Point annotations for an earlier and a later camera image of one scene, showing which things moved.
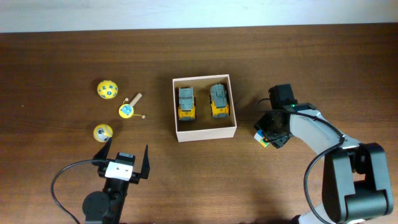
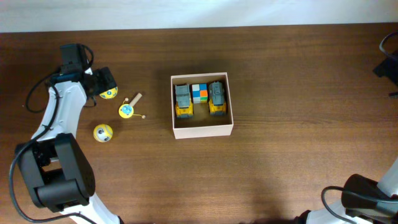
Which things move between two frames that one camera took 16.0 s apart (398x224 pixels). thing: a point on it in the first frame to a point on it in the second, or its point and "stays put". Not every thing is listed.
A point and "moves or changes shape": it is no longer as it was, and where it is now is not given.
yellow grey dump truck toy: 186,108 moves or changes shape
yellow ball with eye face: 102,132 stays put
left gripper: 135,177 to 108,83
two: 259,137 to 200,93
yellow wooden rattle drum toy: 126,111 stays put
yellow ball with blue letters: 107,89 stays put
